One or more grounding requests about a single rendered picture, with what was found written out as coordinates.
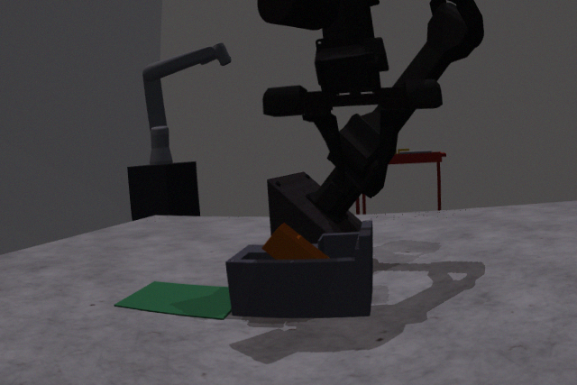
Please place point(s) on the orange l-shaped part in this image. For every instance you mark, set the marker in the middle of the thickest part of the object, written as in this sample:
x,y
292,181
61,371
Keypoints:
x,y
287,244

